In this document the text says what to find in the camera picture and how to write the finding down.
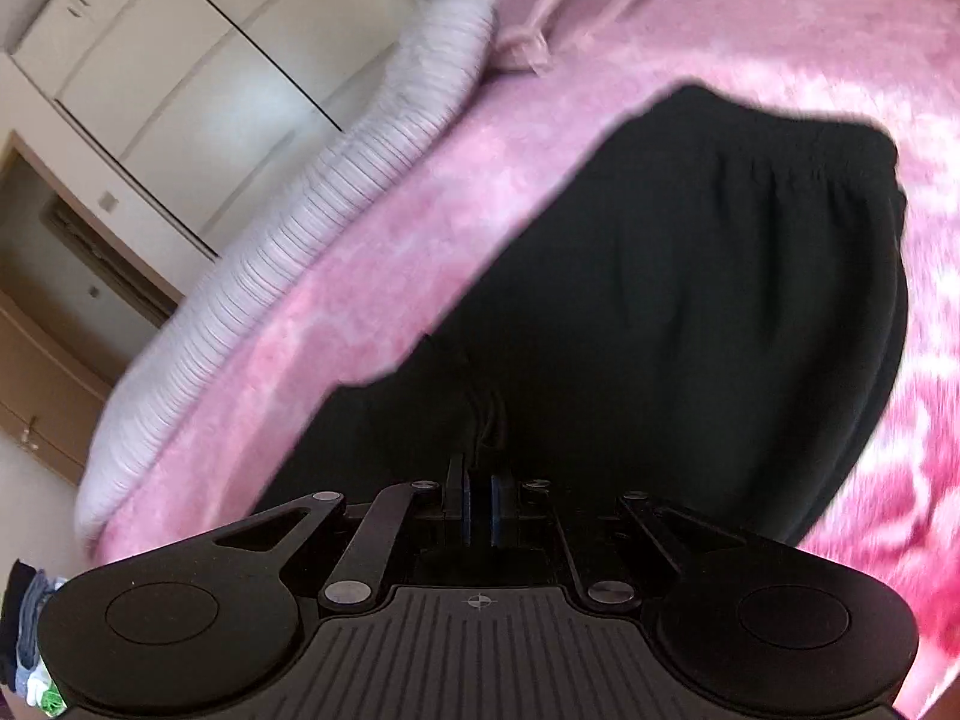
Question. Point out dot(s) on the wooden door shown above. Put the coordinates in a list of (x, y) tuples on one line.
[(45, 390)]

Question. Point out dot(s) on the pink floral blanket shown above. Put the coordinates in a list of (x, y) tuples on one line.
[(450, 202)]

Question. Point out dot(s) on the striped white duvet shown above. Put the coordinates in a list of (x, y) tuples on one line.
[(300, 217)]

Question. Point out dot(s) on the black pants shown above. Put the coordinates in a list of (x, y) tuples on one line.
[(675, 277)]

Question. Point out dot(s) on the green folded garment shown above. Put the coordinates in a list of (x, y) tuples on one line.
[(51, 701)]

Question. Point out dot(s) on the black folded garment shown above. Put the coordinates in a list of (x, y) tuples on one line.
[(16, 615)]

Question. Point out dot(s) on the wooden door frame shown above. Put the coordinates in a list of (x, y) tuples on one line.
[(112, 270)]

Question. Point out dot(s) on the white folded garment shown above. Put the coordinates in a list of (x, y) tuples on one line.
[(36, 682)]

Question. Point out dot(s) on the purple pillow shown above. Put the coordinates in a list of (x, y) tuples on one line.
[(570, 0)]

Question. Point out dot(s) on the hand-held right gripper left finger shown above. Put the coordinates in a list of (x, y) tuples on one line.
[(466, 510)]

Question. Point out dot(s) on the wall switch plate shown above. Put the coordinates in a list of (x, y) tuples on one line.
[(109, 200)]

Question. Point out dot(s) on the white wardrobe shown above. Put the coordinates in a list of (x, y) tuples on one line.
[(187, 67)]

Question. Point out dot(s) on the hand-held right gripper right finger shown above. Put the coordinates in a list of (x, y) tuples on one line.
[(496, 510)]

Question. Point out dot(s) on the blue folded garment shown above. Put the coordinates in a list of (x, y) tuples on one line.
[(37, 615)]

